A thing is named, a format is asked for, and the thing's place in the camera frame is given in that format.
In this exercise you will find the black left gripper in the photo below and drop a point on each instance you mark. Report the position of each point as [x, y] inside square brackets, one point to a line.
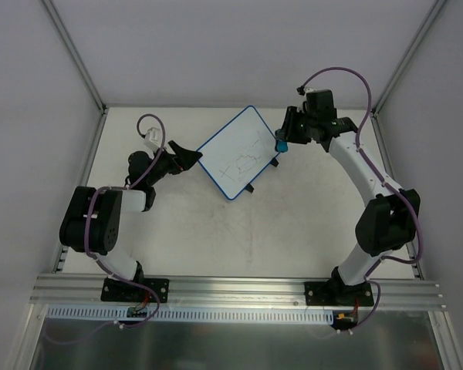
[174, 159]

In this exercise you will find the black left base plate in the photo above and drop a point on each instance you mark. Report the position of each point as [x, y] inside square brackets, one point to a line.
[117, 291]

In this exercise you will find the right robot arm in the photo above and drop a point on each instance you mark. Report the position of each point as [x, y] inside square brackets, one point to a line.
[389, 219]

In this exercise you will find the right aluminium frame post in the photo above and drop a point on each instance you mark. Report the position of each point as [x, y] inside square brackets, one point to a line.
[410, 52]

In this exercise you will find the aluminium frame post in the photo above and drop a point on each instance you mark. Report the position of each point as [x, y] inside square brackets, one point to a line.
[72, 51]
[410, 52]

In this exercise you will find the aluminium front rail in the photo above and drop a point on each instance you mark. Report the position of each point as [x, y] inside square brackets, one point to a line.
[241, 292]

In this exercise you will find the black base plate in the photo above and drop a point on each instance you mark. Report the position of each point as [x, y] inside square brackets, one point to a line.
[328, 293]
[117, 291]

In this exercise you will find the blue-framed small whiteboard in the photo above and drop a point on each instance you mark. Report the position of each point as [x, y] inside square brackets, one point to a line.
[238, 152]

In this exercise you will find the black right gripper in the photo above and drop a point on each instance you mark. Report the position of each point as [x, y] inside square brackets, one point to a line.
[292, 126]

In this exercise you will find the left aluminium frame post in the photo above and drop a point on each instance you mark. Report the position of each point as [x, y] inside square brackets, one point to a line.
[72, 51]

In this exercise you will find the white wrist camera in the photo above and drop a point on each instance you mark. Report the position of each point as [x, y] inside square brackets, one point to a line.
[303, 91]
[152, 139]

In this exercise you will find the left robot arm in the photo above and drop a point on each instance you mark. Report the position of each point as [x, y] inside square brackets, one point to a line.
[92, 220]

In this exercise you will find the white slotted cable duct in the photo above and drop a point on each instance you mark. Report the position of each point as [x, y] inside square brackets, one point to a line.
[302, 316]

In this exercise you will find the blue whiteboard eraser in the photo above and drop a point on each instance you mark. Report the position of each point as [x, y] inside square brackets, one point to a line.
[281, 146]

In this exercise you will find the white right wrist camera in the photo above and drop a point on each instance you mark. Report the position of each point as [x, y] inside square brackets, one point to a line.
[303, 91]

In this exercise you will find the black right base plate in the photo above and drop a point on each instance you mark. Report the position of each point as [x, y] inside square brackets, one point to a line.
[328, 293]

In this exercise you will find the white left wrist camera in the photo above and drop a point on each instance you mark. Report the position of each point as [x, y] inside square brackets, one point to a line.
[152, 139]

